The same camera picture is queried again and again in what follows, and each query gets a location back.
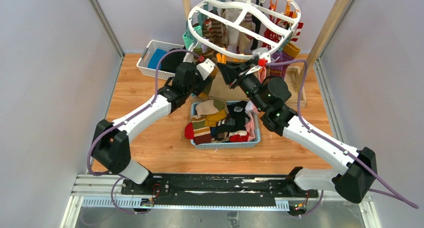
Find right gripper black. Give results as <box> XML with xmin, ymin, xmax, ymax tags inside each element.
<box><xmin>215</xmin><ymin>59</ymin><xmax>266</xmax><ymax>112</ymax></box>

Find mint green sock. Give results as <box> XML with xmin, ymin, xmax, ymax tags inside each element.
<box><xmin>182</xmin><ymin>24</ymin><xmax>203</xmax><ymax>48</ymax></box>

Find white oval sock hanger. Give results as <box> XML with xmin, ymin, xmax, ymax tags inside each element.
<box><xmin>187</xmin><ymin>0</ymin><xmax>302</xmax><ymax>60</ymax></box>

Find striped olive sock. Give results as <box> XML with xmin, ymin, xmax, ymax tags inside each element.
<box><xmin>191</xmin><ymin>118</ymin><xmax>212</xmax><ymax>145</ymax></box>

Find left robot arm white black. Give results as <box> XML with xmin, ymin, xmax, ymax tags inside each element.
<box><xmin>89</xmin><ymin>59</ymin><xmax>215</xmax><ymax>195</ymax></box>

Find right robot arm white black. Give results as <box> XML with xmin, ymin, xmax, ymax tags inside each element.
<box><xmin>217</xmin><ymin>63</ymin><xmax>377</xmax><ymax>204</ymax></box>

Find black clothes in basket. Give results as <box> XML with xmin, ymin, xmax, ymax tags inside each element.
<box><xmin>160</xmin><ymin>52</ymin><xmax>186</xmax><ymax>73</ymax></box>

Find mustard yellow sock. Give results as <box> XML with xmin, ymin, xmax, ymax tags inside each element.
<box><xmin>204</xmin><ymin>110</ymin><xmax>227</xmax><ymax>127</ymax></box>

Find black sock in basket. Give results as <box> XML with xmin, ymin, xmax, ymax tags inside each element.
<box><xmin>227</xmin><ymin>101</ymin><xmax>250</xmax><ymax>127</ymax></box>

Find red sock in basket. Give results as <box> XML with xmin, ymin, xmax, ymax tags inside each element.
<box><xmin>184</xmin><ymin>122</ymin><xmax>195</xmax><ymax>140</ymax></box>

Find blue cloth in basket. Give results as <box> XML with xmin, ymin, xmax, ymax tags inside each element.
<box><xmin>147</xmin><ymin>49</ymin><xmax>167</xmax><ymax>70</ymax></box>

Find red patterned sock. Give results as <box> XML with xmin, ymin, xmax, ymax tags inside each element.
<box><xmin>263</xmin><ymin>15</ymin><xmax>304</xmax><ymax>51</ymax></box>

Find white laundry basket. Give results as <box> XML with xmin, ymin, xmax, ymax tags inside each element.
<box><xmin>136</xmin><ymin>40</ymin><xmax>184</xmax><ymax>77</ymax></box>

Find pink sock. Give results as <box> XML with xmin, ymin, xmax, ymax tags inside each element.
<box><xmin>245</xmin><ymin>68</ymin><xmax>267</xmax><ymax>142</ymax></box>

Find maroon purple striped sock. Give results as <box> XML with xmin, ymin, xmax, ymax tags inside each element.
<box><xmin>268</xmin><ymin>42</ymin><xmax>301</xmax><ymax>78</ymax></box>

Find blue sock basket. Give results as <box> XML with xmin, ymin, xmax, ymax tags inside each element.
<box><xmin>190</xmin><ymin>101</ymin><xmax>261</xmax><ymax>149</ymax></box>

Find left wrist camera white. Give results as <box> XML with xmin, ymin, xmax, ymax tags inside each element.
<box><xmin>196</xmin><ymin>58</ymin><xmax>215</xmax><ymax>80</ymax></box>

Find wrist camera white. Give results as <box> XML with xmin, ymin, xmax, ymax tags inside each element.
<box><xmin>246</xmin><ymin>47</ymin><xmax>271</xmax><ymax>75</ymax></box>
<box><xmin>196</xmin><ymin>58</ymin><xmax>215</xmax><ymax>80</ymax></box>

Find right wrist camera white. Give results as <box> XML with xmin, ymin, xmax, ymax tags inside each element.
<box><xmin>246</xmin><ymin>47</ymin><xmax>271</xmax><ymax>75</ymax></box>

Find wooden rack frame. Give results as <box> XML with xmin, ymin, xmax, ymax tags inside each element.
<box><xmin>183</xmin><ymin>0</ymin><xmax>350</xmax><ymax>108</ymax></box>

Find black mounting base plate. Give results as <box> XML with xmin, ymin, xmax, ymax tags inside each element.
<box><xmin>120</xmin><ymin>173</ymin><xmax>319</xmax><ymax>212</ymax></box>

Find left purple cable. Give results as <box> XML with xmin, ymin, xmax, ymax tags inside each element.
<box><xmin>86</xmin><ymin>48</ymin><xmax>204</xmax><ymax>215</ymax></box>

